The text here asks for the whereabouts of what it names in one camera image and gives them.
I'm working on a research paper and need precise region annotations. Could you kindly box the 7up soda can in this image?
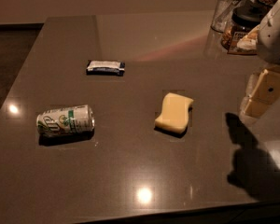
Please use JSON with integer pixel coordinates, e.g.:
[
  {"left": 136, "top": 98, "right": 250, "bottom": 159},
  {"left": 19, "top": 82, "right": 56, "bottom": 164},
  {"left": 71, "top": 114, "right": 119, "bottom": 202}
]
[{"left": 36, "top": 105, "right": 95, "bottom": 137}]

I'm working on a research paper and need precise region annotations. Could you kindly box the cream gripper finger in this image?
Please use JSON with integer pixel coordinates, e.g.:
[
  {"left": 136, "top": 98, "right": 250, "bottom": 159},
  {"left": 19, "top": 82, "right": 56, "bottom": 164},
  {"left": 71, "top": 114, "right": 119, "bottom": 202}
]
[
  {"left": 250, "top": 69, "right": 280, "bottom": 105},
  {"left": 240, "top": 97, "right": 270, "bottom": 119}
]

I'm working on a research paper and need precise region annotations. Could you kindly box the clear glass cup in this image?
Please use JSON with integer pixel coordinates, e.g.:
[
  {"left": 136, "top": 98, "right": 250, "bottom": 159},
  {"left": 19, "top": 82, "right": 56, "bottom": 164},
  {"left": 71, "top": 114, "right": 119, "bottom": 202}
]
[{"left": 211, "top": 0, "right": 245, "bottom": 33}]

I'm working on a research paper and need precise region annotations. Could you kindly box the yellow sponge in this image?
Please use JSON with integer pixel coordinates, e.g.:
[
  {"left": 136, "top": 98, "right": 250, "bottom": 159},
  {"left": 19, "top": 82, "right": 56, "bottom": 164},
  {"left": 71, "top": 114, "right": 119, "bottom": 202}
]
[{"left": 155, "top": 92, "right": 193, "bottom": 134}]

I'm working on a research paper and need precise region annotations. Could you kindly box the black-lidded snack jar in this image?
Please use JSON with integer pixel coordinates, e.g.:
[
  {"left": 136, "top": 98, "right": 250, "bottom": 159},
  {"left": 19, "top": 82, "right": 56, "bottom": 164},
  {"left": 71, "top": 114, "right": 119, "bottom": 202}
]
[{"left": 221, "top": 3, "right": 266, "bottom": 55}]

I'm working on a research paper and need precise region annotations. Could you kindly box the blue white snack packet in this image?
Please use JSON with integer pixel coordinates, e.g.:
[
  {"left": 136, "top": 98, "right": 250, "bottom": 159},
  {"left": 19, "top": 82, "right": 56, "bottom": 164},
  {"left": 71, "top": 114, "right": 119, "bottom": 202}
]
[{"left": 86, "top": 60, "right": 125, "bottom": 76}]

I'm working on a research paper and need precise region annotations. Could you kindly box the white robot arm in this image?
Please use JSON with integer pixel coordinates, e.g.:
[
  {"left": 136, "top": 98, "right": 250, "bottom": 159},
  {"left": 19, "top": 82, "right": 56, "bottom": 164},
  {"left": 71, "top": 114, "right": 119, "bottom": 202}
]
[{"left": 236, "top": 0, "right": 280, "bottom": 119}]

